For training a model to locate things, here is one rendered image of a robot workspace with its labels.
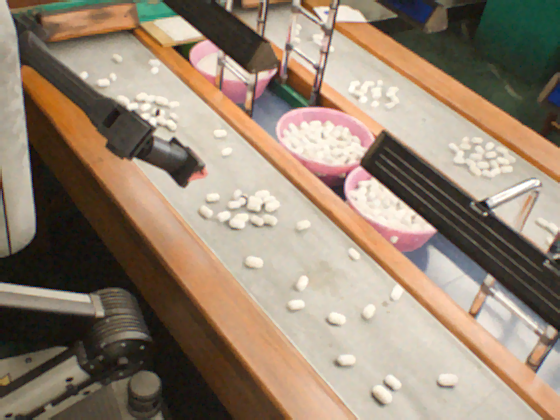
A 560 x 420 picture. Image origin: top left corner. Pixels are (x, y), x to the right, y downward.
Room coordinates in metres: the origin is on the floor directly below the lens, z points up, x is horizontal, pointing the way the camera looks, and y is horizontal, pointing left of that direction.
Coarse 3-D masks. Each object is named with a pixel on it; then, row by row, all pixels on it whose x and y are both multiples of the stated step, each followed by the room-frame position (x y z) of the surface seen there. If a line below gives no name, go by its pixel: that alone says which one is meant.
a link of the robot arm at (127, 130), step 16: (32, 32) 1.23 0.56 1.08; (48, 32) 1.26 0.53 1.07; (32, 48) 1.19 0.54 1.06; (32, 64) 1.16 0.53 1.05; (48, 64) 1.15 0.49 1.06; (64, 64) 1.15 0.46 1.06; (48, 80) 1.12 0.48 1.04; (64, 80) 1.11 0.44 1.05; (80, 80) 1.11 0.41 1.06; (80, 96) 1.07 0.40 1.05; (96, 96) 1.07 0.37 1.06; (96, 112) 1.04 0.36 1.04; (112, 112) 1.04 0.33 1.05; (128, 112) 1.03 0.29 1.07; (96, 128) 1.02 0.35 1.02; (112, 128) 1.01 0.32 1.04; (128, 128) 1.00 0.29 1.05; (144, 128) 1.02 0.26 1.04; (112, 144) 0.98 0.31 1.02; (128, 144) 0.99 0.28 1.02
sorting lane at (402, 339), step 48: (96, 48) 1.81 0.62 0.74; (144, 48) 1.87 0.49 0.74; (192, 96) 1.65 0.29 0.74; (192, 144) 1.42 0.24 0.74; (240, 144) 1.46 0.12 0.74; (192, 192) 1.23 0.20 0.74; (288, 192) 1.30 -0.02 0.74; (240, 240) 1.10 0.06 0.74; (288, 240) 1.13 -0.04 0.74; (336, 240) 1.16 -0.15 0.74; (288, 288) 0.98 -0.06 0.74; (336, 288) 1.01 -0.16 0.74; (384, 288) 1.04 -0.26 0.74; (288, 336) 0.86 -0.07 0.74; (336, 336) 0.88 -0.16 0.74; (384, 336) 0.91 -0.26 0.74; (432, 336) 0.93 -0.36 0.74; (336, 384) 0.77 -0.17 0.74; (384, 384) 0.79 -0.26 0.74; (432, 384) 0.81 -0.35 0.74; (480, 384) 0.83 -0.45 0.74
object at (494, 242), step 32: (384, 160) 1.01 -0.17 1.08; (416, 160) 0.99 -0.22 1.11; (416, 192) 0.94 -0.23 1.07; (448, 192) 0.92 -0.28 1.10; (448, 224) 0.88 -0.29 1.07; (480, 224) 0.86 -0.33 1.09; (480, 256) 0.83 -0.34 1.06; (512, 256) 0.81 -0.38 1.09; (544, 256) 0.79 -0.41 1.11; (512, 288) 0.77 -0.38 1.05; (544, 288) 0.76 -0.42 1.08; (544, 320) 0.73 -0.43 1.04
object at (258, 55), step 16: (176, 0) 1.52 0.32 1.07; (192, 0) 1.50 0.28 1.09; (192, 16) 1.47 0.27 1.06; (208, 16) 1.44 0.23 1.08; (224, 16) 1.42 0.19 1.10; (208, 32) 1.41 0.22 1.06; (224, 32) 1.39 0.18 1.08; (240, 32) 1.36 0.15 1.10; (256, 32) 1.35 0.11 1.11; (224, 48) 1.36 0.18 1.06; (240, 48) 1.34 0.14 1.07; (256, 48) 1.31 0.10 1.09; (272, 48) 1.32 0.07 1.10; (240, 64) 1.31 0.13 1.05; (256, 64) 1.30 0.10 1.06; (272, 64) 1.33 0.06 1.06
